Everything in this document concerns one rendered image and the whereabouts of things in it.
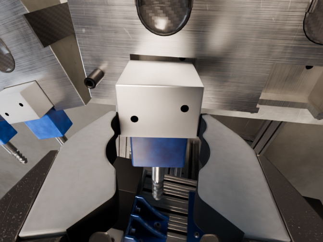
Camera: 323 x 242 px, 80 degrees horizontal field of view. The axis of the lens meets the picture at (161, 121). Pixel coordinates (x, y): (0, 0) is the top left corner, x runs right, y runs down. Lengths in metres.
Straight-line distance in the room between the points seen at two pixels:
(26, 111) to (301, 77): 0.28
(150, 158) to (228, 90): 0.08
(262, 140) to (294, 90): 0.95
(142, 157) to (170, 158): 0.02
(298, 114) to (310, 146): 1.31
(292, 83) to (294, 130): 1.28
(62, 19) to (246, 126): 0.98
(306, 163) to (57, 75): 1.68
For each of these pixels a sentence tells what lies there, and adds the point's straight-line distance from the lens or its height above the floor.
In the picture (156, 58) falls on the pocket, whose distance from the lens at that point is 0.19.
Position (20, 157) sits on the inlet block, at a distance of 0.41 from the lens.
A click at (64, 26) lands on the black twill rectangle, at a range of 0.26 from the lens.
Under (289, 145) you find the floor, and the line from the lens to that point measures 1.57.
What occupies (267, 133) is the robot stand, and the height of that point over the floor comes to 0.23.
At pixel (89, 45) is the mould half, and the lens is 0.18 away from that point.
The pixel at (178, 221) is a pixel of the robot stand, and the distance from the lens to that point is 0.55.
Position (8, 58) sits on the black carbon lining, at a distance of 0.29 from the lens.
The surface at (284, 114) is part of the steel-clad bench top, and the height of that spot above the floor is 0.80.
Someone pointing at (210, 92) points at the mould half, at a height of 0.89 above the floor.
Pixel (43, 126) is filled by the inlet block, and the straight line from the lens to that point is 0.29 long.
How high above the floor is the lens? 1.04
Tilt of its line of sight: 51 degrees down
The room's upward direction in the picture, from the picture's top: 167 degrees counter-clockwise
